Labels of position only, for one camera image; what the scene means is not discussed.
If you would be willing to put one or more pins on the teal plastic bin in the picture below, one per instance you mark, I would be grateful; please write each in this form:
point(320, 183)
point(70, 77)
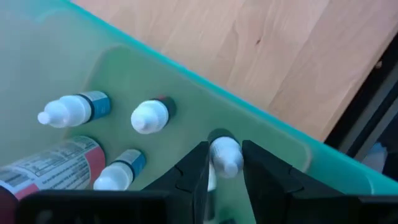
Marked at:
point(155, 77)

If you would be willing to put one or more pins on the small dark food coloring bottle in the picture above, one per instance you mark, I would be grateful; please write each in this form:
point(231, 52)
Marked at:
point(74, 109)
point(119, 172)

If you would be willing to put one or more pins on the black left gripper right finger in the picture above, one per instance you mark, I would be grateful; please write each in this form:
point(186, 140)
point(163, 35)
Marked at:
point(267, 186)

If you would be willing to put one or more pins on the small black food coloring bottle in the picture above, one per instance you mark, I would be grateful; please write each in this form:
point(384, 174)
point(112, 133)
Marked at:
point(226, 155)

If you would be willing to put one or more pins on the small red food coloring bottle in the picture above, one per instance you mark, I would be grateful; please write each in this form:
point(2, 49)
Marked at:
point(150, 116)

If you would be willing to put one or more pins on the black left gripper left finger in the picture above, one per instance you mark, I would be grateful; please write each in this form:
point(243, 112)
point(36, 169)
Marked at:
point(189, 177)

